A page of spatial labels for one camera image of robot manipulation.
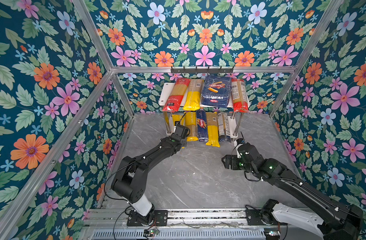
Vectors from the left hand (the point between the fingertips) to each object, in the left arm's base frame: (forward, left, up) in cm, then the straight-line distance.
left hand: (182, 134), depth 90 cm
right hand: (-20, -23, +4) cm, 31 cm away
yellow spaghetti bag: (+5, -7, +23) cm, 25 cm away
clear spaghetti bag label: (+11, -28, -5) cm, 31 cm away
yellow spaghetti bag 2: (+14, -6, -4) cm, 16 cm away
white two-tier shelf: (+22, -41, -13) cm, 49 cm away
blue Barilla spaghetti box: (+9, -13, -3) cm, 16 cm away
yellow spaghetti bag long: (+7, -20, -5) cm, 22 cm away
